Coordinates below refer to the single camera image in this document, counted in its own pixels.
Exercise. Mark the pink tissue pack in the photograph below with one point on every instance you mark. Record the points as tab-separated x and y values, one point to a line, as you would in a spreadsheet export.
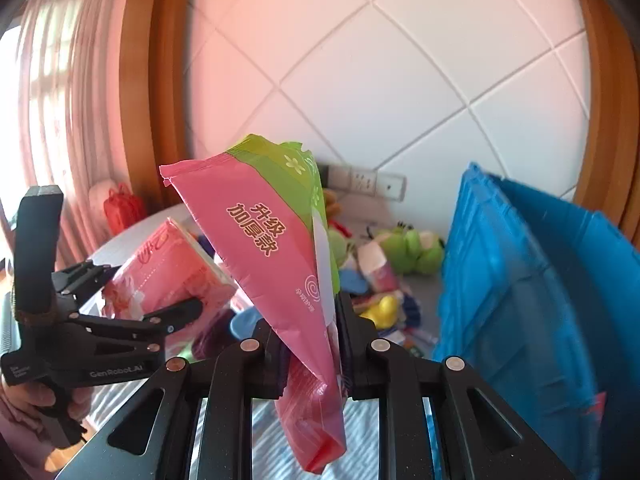
165	270

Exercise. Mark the green frog plush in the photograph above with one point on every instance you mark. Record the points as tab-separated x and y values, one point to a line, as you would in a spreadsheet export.
410	250

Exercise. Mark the dark purple garment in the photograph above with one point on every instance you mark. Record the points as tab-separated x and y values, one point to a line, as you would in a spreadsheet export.
215	332

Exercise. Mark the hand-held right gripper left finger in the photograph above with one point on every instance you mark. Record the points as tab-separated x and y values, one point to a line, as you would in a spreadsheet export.
272	360

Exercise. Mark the yellow duck clip toy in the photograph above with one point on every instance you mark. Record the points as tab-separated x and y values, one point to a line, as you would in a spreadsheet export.
382	310

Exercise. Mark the yellow-green plush toy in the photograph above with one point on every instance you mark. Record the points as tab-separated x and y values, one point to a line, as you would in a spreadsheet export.
337	245

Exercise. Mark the person's left hand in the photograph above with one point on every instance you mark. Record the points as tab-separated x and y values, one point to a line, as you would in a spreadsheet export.
30	395

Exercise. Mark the blue plastic hanger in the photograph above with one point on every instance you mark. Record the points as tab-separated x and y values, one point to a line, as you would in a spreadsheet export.
245	322

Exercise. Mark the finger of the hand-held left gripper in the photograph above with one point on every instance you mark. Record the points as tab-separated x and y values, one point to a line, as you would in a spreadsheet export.
145	322
82	277

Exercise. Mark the blue plastic crate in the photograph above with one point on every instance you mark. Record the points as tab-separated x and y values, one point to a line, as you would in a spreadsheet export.
525	285

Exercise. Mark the pink green wet wipes pack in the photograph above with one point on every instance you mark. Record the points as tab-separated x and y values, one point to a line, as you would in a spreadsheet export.
270	240

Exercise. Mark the white pink bag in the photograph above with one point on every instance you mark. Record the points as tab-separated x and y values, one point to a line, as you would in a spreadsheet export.
99	195

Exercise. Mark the wooden frame post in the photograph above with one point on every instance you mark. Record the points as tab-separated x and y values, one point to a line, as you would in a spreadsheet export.
150	60
605	110

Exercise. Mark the red bag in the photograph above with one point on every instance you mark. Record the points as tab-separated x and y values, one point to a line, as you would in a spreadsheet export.
122	207

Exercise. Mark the person's left forearm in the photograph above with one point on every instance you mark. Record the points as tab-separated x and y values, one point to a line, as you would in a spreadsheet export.
20	440

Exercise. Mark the white wall socket panel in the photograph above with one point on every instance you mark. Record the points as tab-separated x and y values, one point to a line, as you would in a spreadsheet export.
365	180

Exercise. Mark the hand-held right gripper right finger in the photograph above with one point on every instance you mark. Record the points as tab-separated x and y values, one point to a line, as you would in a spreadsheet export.
357	360

